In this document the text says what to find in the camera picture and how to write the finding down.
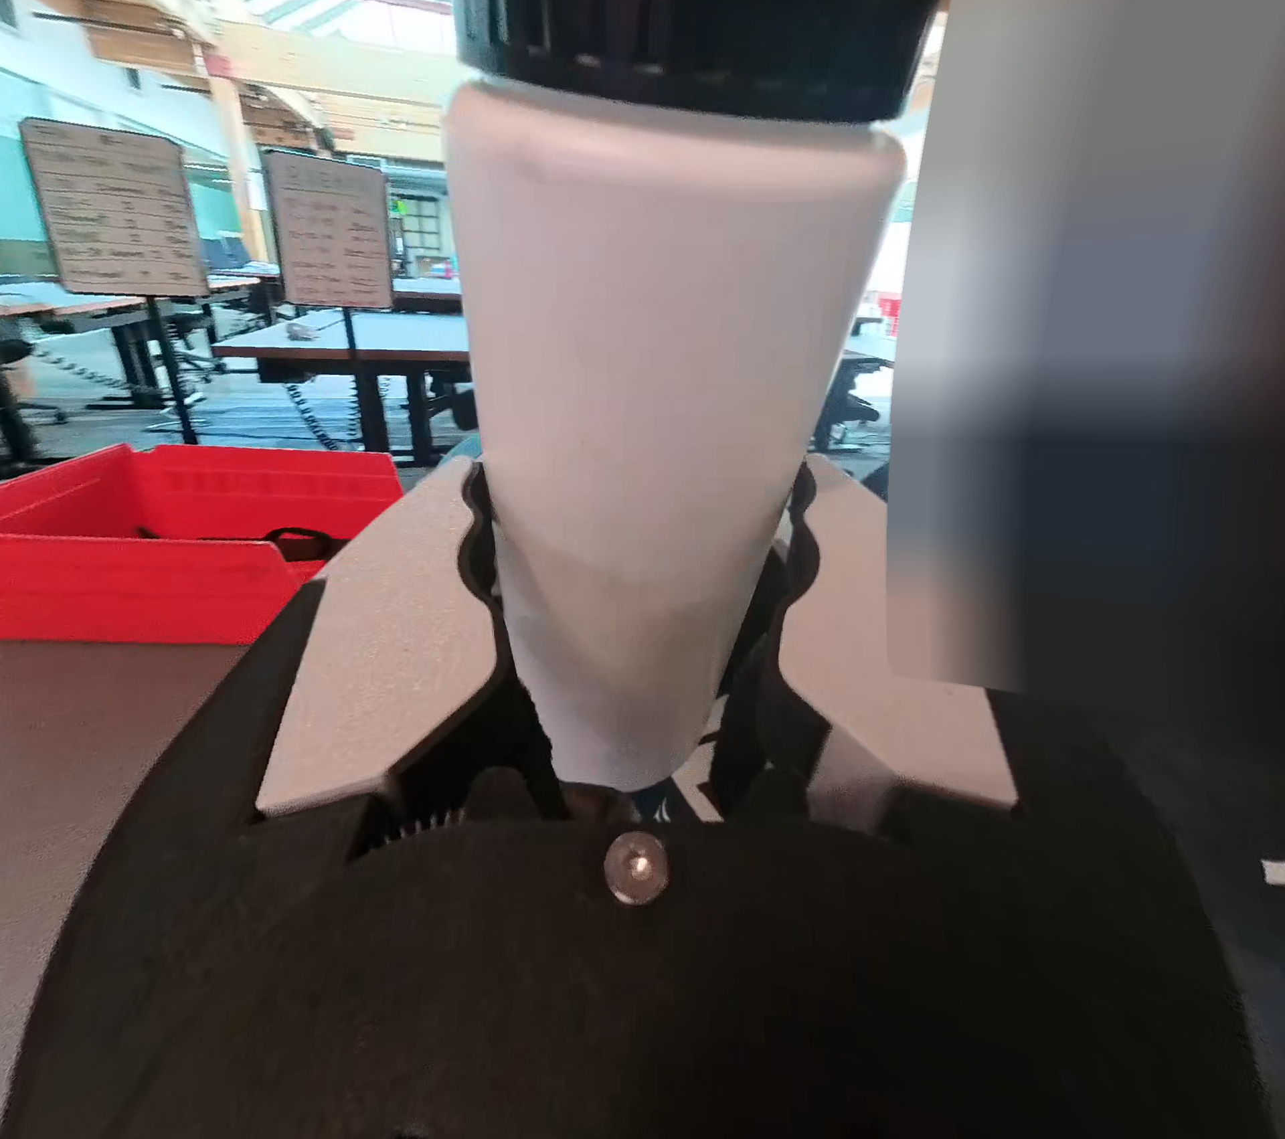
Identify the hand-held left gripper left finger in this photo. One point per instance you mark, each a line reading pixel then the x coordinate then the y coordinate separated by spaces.
pixel 382 657

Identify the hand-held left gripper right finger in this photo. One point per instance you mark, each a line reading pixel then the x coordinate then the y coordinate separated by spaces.
pixel 844 657

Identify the red plastic bin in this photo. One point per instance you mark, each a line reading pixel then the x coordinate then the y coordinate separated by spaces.
pixel 150 577

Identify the white bottle with black cap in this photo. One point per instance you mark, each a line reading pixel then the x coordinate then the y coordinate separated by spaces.
pixel 652 336

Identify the black office chair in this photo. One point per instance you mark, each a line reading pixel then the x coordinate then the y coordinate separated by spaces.
pixel 853 385
pixel 15 376

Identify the wooden office desk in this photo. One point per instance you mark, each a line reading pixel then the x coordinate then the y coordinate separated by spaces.
pixel 402 330
pixel 90 301

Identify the whiteboard on black stand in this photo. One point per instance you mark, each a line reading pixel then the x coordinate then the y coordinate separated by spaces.
pixel 110 205
pixel 327 225

